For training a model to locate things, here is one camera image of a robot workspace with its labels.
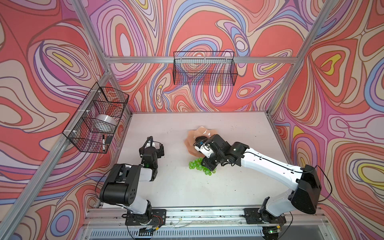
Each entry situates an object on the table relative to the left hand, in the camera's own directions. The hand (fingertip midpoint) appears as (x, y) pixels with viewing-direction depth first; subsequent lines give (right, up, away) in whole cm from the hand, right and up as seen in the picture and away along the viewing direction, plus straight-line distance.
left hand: (153, 144), depth 93 cm
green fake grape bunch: (+27, -8, -18) cm, 34 cm away
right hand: (+32, -9, -16) cm, 37 cm away
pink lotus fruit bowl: (+25, +5, +9) cm, 27 cm away
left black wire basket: (-24, +11, -21) cm, 34 cm away
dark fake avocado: (+30, +4, +5) cm, 31 cm away
